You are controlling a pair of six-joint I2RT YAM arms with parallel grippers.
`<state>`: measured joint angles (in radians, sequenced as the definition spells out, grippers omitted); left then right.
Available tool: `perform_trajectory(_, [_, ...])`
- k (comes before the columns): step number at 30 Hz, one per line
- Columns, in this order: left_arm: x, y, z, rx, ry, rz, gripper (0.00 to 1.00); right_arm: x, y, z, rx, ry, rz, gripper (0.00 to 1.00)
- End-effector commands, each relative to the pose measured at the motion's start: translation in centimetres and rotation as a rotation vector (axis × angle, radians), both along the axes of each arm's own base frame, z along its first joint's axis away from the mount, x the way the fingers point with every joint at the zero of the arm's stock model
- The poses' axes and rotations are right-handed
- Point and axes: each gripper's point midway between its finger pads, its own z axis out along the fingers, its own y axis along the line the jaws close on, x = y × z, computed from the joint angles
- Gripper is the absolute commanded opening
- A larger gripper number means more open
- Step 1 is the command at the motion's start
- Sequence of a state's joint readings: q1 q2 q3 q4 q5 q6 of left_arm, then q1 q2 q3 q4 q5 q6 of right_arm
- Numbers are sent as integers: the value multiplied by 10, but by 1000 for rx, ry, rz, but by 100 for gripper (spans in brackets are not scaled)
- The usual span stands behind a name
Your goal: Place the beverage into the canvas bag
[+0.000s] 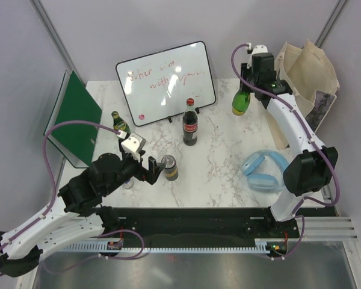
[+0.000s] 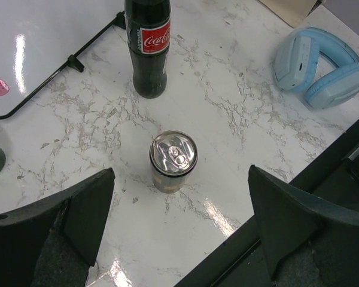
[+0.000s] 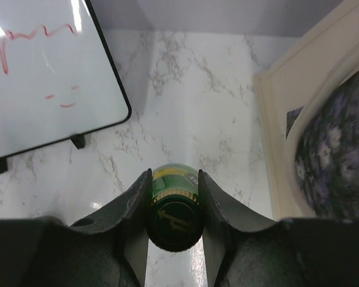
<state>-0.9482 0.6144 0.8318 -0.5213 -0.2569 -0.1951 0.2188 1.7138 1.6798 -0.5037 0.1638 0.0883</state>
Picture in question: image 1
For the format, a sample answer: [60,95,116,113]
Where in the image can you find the whiteboard with red writing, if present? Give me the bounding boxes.
[116,41,217,127]

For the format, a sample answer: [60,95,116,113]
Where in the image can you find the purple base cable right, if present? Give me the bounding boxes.
[266,215,307,262]

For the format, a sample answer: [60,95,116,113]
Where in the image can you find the beige canvas tote bag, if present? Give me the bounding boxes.
[274,40,340,132]

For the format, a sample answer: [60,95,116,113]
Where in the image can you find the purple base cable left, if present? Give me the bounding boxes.
[42,229,145,275]

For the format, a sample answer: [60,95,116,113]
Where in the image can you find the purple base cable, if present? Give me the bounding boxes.
[42,229,145,275]
[266,215,307,262]

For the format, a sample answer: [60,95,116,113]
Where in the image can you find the green binder folder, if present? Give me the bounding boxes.
[45,71,102,169]

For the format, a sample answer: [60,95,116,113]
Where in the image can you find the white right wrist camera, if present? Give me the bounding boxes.
[246,43,268,55]

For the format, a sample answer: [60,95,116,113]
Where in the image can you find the green bottle far left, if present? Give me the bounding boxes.
[111,111,131,134]

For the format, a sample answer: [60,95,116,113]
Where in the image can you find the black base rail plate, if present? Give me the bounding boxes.
[103,208,300,246]

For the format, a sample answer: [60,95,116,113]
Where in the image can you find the green bottle yellow label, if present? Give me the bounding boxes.
[232,90,250,116]

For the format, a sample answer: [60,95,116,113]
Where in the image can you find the aluminium extrusion rail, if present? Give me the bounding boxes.
[302,217,357,241]

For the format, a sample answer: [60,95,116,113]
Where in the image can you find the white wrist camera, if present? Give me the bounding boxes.
[246,43,268,55]
[119,131,146,162]

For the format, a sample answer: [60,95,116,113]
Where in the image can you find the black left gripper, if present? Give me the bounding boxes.
[104,139,166,195]

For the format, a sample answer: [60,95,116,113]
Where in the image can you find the dark beverage can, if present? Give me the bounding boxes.
[161,155,179,181]

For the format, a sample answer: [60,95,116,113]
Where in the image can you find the cola glass bottle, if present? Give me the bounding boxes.
[182,98,198,146]

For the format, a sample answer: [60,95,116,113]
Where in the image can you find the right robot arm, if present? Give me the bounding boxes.
[240,52,341,237]

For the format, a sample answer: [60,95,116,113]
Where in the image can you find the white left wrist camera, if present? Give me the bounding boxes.
[119,131,146,162]

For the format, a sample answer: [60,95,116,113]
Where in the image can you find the light blue headphones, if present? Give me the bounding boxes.
[241,150,289,193]

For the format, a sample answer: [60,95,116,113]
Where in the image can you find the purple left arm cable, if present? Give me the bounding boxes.
[0,120,126,277]

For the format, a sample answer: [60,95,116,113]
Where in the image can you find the white slotted cable duct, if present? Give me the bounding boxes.
[60,238,289,253]

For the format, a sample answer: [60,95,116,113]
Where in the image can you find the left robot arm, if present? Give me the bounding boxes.
[0,153,164,278]

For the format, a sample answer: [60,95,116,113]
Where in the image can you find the small white blue can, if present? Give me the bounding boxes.
[123,178,134,190]

